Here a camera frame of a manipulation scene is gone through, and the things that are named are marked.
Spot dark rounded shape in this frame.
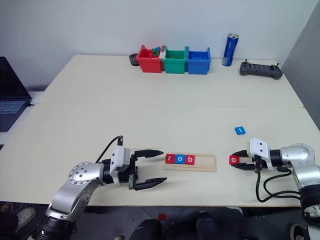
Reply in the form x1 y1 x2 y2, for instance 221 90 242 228
129 217 163 240
196 211 245 240

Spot dark laptop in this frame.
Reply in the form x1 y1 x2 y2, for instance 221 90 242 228
0 56 33 133

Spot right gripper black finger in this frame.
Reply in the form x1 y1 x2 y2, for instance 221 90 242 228
232 162 256 171
230 149 250 158

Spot blue drink can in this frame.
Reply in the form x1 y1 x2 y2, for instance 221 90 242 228
221 33 240 67

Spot blue plastic bin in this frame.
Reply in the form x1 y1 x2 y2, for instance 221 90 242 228
186 46 212 75

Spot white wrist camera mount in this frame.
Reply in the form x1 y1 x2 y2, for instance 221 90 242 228
246 137 275 171
109 145 133 176

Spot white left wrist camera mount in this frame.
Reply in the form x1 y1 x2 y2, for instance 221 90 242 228
109 145 133 176

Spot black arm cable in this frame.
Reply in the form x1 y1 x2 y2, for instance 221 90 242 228
254 167 303 203
95 135 124 163

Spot dark round holder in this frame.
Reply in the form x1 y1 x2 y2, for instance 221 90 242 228
128 52 141 67

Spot grey partition panel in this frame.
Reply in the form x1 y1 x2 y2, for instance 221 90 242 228
279 0 320 131

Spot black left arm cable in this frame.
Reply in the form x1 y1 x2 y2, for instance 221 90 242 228
95 135 124 163

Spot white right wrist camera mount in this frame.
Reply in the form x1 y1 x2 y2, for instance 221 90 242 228
246 137 275 171

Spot white sneaker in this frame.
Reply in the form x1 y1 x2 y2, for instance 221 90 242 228
289 223 310 240

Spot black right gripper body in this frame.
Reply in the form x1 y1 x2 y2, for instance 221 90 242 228
246 153 266 174

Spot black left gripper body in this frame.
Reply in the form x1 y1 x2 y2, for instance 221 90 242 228
115 152 141 191

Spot green plastic bin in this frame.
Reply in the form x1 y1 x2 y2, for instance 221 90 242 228
161 46 189 75

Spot grey handheld controller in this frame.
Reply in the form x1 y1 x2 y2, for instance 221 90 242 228
239 59 284 80

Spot red letter tile o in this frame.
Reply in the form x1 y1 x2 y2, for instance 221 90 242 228
228 154 241 166

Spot red plastic bin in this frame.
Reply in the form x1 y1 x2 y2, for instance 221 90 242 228
136 44 165 74

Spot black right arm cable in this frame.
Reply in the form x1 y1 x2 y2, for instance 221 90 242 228
254 167 303 203

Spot wooden letter tray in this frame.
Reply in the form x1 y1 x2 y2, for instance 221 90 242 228
163 152 217 173

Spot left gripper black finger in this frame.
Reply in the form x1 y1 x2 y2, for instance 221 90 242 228
134 177 168 191
134 149 165 159

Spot white perforated shoe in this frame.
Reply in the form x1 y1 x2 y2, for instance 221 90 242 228
14 207 37 233

